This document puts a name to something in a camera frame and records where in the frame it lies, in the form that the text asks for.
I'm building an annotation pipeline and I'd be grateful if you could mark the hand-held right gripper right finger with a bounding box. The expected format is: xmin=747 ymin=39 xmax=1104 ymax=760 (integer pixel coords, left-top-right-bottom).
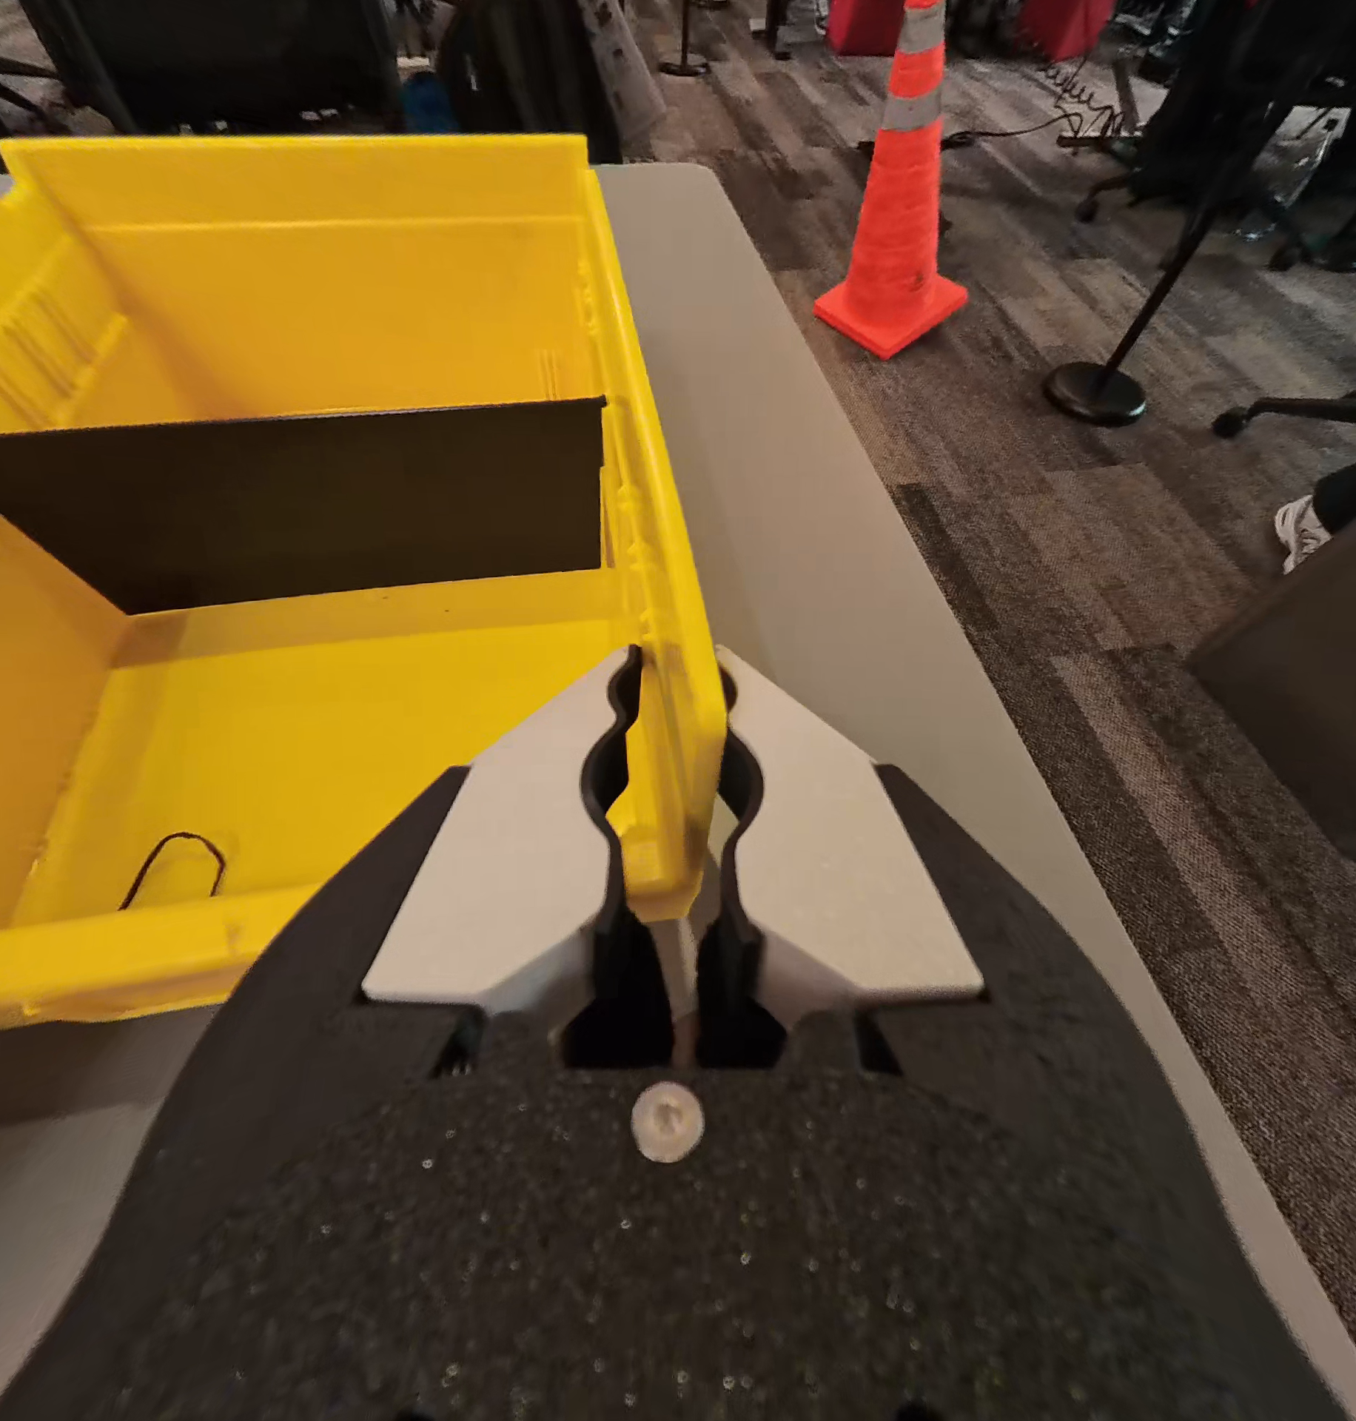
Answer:
xmin=696 ymin=649 xmax=987 ymax=1067

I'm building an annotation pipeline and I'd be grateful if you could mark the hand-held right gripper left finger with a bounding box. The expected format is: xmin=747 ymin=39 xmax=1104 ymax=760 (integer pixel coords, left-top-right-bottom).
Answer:
xmin=363 ymin=649 xmax=675 ymax=1067

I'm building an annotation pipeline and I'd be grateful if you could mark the yellow plastic bin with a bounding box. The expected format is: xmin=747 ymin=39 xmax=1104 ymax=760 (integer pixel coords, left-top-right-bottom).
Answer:
xmin=0 ymin=132 xmax=727 ymax=1037

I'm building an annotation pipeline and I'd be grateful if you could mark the black bin divider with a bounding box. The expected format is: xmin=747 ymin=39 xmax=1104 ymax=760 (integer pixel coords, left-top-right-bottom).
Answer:
xmin=0 ymin=401 xmax=608 ymax=615

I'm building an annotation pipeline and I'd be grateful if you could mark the black floor stand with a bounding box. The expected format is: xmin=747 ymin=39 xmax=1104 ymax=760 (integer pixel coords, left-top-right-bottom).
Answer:
xmin=1045 ymin=22 xmax=1335 ymax=428

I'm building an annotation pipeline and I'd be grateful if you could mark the orange traffic cone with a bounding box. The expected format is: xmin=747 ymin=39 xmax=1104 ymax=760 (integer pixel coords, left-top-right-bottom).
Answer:
xmin=815 ymin=0 xmax=970 ymax=360

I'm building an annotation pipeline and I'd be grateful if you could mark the black office chair base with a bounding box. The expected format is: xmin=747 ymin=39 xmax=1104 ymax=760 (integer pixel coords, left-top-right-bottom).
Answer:
xmin=1211 ymin=381 xmax=1356 ymax=439

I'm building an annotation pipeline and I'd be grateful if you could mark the black wire twist tie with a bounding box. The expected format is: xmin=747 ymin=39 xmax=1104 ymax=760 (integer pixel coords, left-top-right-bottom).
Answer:
xmin=124 ymin=831 xmax=226 ymax=905

